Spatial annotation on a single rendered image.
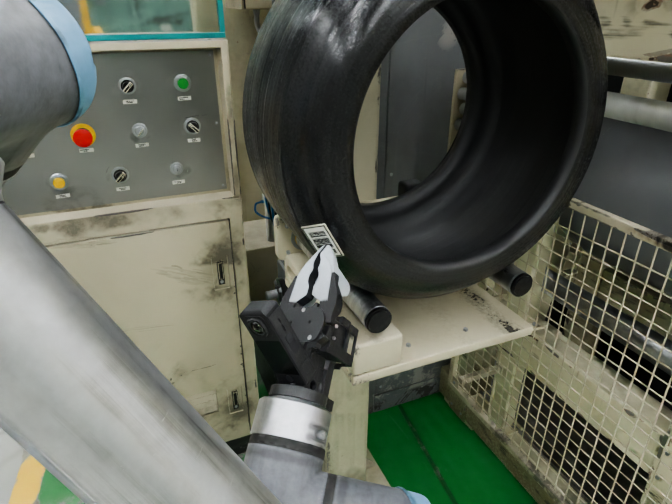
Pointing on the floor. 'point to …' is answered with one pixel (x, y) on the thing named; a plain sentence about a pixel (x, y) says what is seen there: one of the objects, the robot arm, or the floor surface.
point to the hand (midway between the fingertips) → (322, 251)
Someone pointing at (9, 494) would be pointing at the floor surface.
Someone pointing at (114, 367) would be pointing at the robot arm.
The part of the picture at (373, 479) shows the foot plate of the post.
